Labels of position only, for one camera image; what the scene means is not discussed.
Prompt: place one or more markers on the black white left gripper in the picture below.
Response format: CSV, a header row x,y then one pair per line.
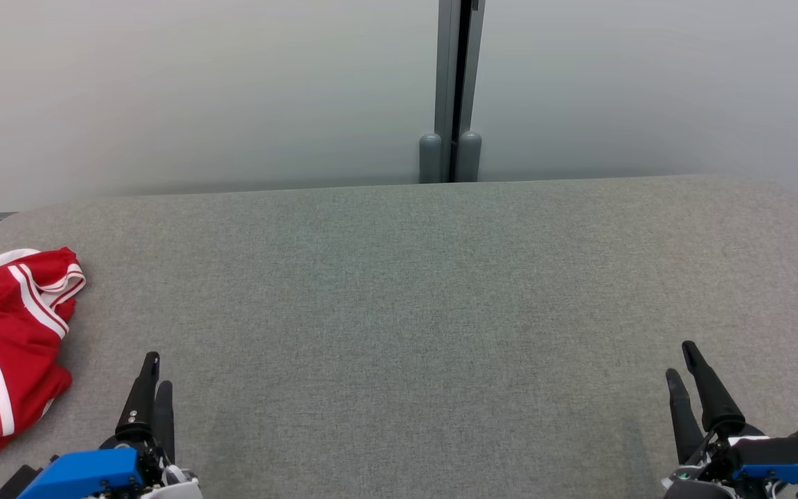
x,y
153,463

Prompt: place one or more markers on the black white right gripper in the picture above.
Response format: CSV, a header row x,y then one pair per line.
x,y
707,478

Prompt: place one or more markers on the red Bulls basketball shorts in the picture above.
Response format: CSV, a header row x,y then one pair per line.
x,y
25,388

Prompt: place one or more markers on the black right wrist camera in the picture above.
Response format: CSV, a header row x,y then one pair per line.
x,y
773,450

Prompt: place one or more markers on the grey partition post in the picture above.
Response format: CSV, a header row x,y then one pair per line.
x,y
472,83
446,83

